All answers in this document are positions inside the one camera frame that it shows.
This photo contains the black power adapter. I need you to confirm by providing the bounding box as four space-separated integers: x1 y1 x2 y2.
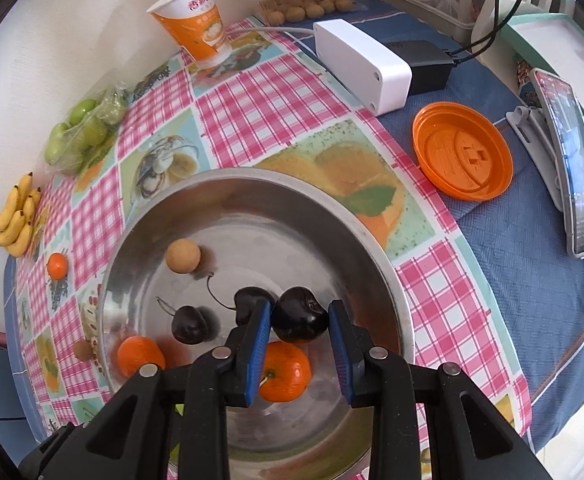
389 40 457 96

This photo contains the dark cherry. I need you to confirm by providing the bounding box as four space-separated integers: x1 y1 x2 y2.
234 287 273 326
171 305 213 346
272 286 330 345

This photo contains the grey phone stand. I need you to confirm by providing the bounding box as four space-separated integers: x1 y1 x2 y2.
506 105 568 211

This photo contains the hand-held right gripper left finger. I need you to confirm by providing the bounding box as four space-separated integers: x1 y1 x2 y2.
84 299 276 480

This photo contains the teal rimmed white board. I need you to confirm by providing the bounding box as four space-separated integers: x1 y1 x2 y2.
499 12 584 91

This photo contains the orange paper cup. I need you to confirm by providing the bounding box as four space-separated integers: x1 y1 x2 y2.
147 0 233 67

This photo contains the blue table cover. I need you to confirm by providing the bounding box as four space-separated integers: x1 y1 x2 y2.
2 0 584 480

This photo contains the orange plastic lid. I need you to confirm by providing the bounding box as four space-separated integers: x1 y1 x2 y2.
412 101 514 202

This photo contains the tangerine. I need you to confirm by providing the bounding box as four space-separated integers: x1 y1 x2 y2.
46 252 68 279
259 341 313 403
116 336 167 381

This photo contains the black cable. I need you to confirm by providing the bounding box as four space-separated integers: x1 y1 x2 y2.
444 0 535 58

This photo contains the clear bag of green jujubes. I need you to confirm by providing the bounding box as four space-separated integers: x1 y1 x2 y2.
45 89 130 173

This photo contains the pink checkered printed tablecloth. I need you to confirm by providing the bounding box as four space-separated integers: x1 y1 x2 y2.
9 15 533 480

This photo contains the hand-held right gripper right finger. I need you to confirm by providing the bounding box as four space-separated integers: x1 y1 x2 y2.
327 299 540 480

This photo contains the white plastic box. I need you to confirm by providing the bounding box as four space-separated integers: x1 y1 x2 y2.
313 19 413 116

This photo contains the smartphone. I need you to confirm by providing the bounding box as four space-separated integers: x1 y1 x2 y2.
531 67 584 259

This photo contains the white plastic basket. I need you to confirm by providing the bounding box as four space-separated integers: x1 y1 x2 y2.
374 0 478 43

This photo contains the steel bowl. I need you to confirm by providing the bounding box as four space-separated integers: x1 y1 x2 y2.
94 169 415 480

